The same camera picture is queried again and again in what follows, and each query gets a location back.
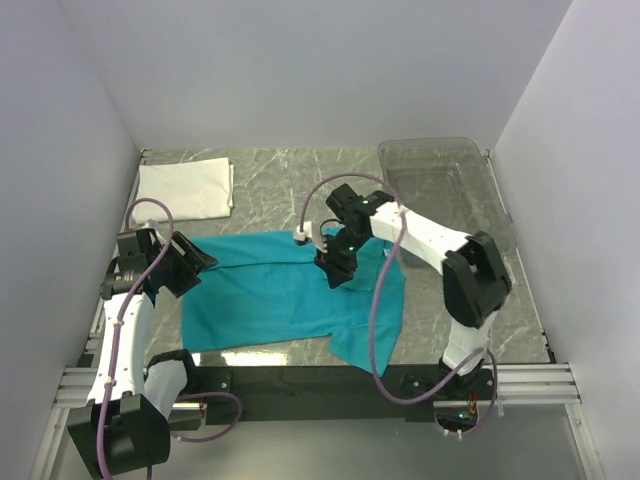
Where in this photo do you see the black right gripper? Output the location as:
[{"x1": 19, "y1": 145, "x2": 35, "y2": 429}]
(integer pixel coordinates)
[{"x1": 314, "y1": 227, "x2": 371, "y2": 291}]

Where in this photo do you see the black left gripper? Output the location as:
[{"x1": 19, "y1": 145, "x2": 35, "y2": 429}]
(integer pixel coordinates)
[{"x1": 148, "y1": 231, "x2": 217, "y2": 297}]

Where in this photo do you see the teal t shirt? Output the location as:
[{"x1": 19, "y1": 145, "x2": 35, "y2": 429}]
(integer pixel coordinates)
[{"x1": 182, "y1": 231, "x2": 405, "y2": 372}]

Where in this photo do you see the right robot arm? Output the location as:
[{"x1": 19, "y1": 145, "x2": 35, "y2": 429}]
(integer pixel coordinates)
[{"x1": 294, "y1": 184, "x2": 512, "y2": 399}]

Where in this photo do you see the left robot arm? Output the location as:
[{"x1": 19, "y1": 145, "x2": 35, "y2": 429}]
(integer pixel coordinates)
[{"x1": 67, "y1": 228, "x2": 218, "y2": 479}]

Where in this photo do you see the folded white t shirt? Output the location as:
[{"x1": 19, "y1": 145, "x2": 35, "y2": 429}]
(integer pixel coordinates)
[{"x1": 136, "y1": 157, "x2": 234, "y2": 221}]

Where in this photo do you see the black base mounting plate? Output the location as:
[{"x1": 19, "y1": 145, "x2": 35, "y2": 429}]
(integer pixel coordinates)
[{"x1": 178, "y1": 366, "x2": 496, "y2": 430}]

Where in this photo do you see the clear plastic bin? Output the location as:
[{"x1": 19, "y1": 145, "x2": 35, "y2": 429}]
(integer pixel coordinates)
[{"x1": 377, "y1": 137, "x2": 515, "y2": 256}]

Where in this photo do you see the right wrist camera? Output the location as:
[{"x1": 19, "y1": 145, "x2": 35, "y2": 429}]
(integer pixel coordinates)
[{"x1": 293, "y1": 221, "x2": 326, "y2": 252}]

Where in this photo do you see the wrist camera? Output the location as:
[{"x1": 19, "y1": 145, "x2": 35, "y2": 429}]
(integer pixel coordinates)
[
  {"x1": 293, "y1": 221, "x2": 326, "y2": 252},
  {"x1": 116, "y1": 228, "x2": 161, "y2": 271}
]

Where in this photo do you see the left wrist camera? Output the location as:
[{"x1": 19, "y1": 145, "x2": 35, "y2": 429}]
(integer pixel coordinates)
[{"x1": 116, "y1": 228, "x2": 161, "y2": 271}]

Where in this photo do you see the aluminium rail frame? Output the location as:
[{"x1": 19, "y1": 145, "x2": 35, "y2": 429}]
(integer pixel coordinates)
[{"x1": 30, "y1": 363, "x2": 581, "y2": 479}]

